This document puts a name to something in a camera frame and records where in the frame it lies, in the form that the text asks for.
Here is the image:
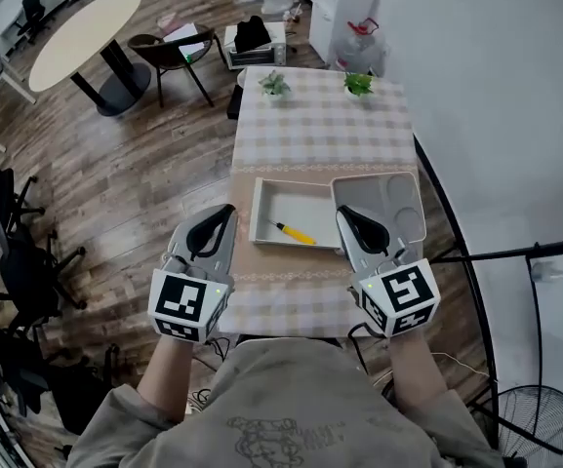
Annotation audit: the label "black cable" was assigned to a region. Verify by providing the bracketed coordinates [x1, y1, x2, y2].
[347, 322, 371, 375]

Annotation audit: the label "white papers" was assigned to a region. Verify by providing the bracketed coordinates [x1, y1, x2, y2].
[163, 22, 205, 61]

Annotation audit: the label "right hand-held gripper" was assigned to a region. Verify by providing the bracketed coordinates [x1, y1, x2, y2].
[334, 205, 442, 339]

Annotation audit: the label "person's right forearm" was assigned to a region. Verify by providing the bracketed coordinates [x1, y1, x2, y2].
[386, 322, 452, 411]

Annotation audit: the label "brown chair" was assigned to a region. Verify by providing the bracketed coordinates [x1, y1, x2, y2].
[127, 22, 217, 110]

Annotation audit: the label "person's beige shirt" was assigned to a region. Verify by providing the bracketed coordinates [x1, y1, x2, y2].
[65, 336, 506, 468]

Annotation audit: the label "tangle of floor cables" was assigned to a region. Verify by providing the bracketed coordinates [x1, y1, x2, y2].
[186, 334, 234, 411]

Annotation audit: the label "white cabinet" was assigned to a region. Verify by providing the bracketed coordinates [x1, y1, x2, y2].
[307, 0, 387, 65]

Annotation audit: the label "beige oval table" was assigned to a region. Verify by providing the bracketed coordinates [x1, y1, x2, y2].
[27, 0, 153, 118]

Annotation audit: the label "black bag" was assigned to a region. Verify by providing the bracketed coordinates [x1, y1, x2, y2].
[232, 15, 274, 55]

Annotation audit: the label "white rectangular box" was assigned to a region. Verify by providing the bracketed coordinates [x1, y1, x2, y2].
[248, 176, 343, 255]

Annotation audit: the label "pale-leaved potted plant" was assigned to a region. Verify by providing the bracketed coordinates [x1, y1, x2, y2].
[257, 69, 294, 103]

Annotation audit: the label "black metal stand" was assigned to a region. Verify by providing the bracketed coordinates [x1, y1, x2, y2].
[430, 234, 563, 452]

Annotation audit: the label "white toaster oven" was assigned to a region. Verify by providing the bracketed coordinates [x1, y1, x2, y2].
[222, 20, 289, 71]

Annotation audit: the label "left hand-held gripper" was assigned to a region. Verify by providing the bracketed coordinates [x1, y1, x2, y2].
[147, 204, 239, 344]

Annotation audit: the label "black standing fan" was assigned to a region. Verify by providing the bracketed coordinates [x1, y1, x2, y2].
[497, 384, 563, 463]

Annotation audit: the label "white divided container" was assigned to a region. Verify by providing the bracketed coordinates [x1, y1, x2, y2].
[331, 171, 428, 246]

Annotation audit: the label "checked tablecloth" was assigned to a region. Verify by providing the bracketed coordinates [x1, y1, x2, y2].
[217, 64, 420, 340]

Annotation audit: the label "yellow screwdriver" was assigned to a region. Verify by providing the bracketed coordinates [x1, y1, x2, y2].
[267, 219, 318, 247]

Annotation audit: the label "water jug with red handle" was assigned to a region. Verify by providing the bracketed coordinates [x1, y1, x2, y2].
[333, 17, 390, 78]

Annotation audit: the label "person's left forearm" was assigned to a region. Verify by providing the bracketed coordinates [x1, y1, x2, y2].
[136, 331, 200, 426]

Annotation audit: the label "green potted plant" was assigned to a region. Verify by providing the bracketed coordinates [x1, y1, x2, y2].
[342, 71, 376, 102]

